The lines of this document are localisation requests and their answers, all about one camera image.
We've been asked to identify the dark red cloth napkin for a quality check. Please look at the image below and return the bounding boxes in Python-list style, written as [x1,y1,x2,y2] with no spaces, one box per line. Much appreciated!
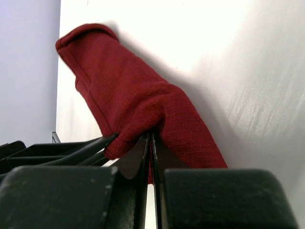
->
[55,23,228,185]

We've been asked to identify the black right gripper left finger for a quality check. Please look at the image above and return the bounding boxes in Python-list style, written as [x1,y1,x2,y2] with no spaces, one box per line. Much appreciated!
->
[0,134,150,229]

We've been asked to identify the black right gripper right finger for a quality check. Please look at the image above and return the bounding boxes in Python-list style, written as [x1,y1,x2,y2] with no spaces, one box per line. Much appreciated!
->
[151,134,298,229]

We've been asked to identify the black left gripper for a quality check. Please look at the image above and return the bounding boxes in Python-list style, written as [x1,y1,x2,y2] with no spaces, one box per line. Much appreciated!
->
[0,133,118,177]

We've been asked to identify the left corner frame post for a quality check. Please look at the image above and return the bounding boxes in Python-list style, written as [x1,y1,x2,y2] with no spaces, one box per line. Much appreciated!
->
[52,132,61,144]

